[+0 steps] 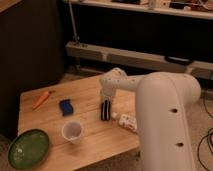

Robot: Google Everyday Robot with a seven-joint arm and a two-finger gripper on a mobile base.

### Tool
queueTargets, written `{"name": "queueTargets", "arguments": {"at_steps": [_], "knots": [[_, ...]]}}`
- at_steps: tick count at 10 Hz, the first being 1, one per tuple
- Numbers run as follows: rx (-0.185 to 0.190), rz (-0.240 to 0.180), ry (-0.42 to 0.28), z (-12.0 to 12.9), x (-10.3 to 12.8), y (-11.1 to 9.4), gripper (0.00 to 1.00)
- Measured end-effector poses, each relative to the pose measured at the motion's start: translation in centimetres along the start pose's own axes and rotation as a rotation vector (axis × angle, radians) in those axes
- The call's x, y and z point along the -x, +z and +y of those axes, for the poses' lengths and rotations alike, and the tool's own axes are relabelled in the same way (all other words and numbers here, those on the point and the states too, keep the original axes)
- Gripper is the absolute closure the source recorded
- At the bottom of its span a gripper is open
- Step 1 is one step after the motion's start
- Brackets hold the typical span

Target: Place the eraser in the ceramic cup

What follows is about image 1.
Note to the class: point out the green plate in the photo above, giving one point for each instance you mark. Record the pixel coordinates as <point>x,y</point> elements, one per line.
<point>28,149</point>

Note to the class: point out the small white ball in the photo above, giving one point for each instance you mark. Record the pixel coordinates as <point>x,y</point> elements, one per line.
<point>114,115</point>

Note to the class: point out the orange carrot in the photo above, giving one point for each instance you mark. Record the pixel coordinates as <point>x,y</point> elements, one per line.
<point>41,99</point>

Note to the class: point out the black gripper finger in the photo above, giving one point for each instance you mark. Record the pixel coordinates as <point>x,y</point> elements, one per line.
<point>107,109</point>
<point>103,105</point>

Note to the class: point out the metal pole stand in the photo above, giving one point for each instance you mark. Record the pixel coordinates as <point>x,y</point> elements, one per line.
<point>76,37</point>

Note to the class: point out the white shelf with clutter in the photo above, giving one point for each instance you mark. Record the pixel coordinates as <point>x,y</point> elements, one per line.
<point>150,6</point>

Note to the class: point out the translucent white cup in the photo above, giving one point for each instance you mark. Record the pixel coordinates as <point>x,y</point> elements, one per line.
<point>73,131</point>

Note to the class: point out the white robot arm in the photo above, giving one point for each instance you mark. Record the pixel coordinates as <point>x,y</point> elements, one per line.
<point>160,102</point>

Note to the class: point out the blue eraser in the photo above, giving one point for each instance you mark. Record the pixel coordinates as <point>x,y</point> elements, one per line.
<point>66,107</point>

